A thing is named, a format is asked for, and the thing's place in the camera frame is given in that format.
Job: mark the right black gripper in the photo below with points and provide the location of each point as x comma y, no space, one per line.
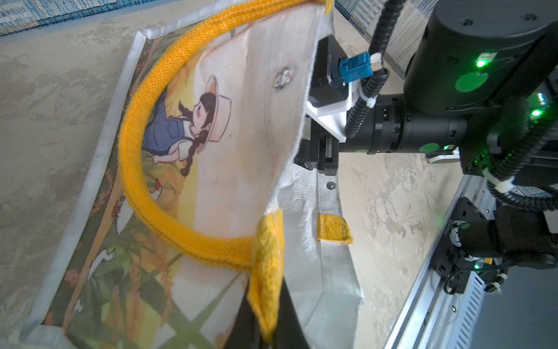
318,150

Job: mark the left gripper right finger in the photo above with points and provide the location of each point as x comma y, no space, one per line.
289,333

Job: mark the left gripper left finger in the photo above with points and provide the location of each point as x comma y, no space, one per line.
245,333

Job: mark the white canvas tote bag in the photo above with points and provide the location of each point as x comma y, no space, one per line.
193,195

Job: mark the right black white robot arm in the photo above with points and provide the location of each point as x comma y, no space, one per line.
483,81

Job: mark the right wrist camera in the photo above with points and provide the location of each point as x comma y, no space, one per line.
335,85

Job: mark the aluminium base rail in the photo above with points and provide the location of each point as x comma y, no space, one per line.
445,302

